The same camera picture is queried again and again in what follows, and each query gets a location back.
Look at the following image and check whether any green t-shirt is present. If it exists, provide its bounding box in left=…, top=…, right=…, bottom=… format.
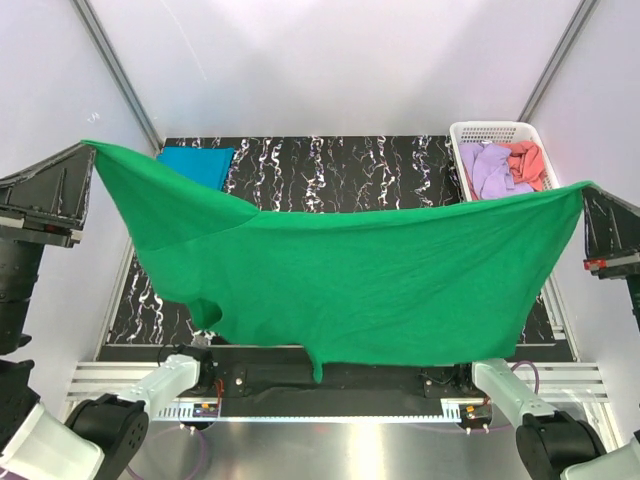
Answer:
left=94, top=142, right=588, bottom=380

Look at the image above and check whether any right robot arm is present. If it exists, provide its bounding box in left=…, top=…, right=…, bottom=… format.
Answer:
left=453, top=186, right=639, bottom=479

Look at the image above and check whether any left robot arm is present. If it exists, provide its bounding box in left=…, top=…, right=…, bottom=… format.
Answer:
left=1, top=143, right=216, bottom=479

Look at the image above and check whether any coral t-shirt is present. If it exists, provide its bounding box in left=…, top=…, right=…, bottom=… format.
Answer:
left=505, top=141, right=546, bottom=191

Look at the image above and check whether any white plastic basket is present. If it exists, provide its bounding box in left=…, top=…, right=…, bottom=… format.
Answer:
left=450, top=121, right=559, bottom=201

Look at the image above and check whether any purple t-shirt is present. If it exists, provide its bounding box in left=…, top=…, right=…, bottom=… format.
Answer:
left=459, top=143, right=533, bottom=200

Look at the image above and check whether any folded blue t-shirt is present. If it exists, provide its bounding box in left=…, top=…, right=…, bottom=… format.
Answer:
left=157, top=147, right=235, bottom=190

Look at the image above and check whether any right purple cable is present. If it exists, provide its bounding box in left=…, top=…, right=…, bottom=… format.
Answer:
left=487, top=360, right=542, bottom=434

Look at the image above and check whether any purple cable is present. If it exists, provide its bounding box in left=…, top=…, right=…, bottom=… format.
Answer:
left=487, top=360, right=542, bottom=434
left=124, top=424, right=215, bottom=480

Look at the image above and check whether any left corner frame post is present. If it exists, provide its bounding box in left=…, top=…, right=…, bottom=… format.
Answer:
left=70, top=0, right=164, bottom=154

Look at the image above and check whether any corner frame post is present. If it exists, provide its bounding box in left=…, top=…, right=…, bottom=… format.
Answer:
left=518, top=0, right=600, bottom=123
left=70, top=0, right=164, bottom=154

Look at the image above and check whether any right corner frame post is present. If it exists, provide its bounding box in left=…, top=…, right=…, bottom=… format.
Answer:
left=518, top=0, right=600, bottom=123

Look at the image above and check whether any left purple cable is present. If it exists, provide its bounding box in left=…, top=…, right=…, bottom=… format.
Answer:
left=124, top=424, right=215, bottom=480

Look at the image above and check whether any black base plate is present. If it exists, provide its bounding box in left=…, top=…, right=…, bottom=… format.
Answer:
left=206, top=345, right=485, bottom=419

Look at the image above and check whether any aluminium frame rail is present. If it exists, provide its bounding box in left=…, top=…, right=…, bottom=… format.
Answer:
left=47, top=359, right=611, bottom=480

